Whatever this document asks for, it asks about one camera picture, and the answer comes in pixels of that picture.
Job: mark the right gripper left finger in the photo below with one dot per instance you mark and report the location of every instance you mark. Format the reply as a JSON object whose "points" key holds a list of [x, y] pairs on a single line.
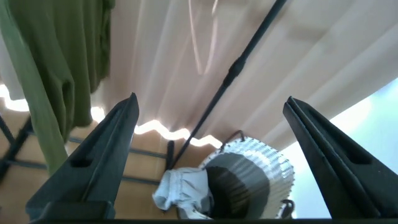
{"points": [[93, 174]]}

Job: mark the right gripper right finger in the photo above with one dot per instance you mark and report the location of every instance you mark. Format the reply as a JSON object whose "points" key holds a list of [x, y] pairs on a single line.
{"points": [[351, 174]]}

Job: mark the green long-sleeved shirt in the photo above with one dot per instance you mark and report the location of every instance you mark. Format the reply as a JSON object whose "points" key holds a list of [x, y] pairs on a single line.
{"points": [[56, 56]]}

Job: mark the white laundry basket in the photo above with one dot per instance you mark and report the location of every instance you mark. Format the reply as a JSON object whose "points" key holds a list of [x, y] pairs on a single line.
{"points": [[264, 165]]}

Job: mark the black clothes rack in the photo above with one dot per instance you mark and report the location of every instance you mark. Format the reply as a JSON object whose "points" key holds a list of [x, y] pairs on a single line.
{"points": [[238, 67]]}

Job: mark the pink clothes hanger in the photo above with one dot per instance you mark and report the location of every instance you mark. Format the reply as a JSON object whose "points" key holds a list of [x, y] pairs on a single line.
{"points": [[193, 37]]}

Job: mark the pale grey garment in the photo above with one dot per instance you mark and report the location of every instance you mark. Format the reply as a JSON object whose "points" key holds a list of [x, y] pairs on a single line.
{"points": [[183, 186]]}

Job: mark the beige curtain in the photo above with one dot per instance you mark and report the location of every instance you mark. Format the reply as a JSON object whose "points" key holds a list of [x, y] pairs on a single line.
{"points": [[311, 62]]}

